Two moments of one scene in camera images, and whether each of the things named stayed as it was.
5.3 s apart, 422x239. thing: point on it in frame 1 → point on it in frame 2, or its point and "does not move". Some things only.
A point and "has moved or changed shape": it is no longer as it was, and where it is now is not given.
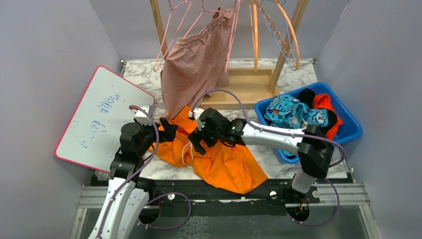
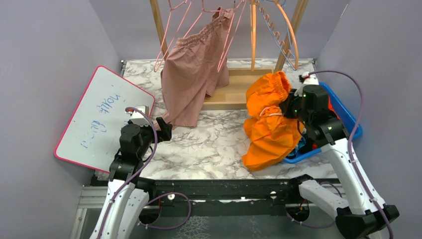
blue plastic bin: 351,129 does not move
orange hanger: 277,34 does not move
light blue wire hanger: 283,5 → 283,5
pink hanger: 171,9 does not move
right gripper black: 196,136 → 287,104
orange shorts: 231,167 → 271,132
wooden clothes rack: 249,88 does not move
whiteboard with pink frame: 91,135 does not move
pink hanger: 231,43 has moved or changed shape
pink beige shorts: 197,64 does not move
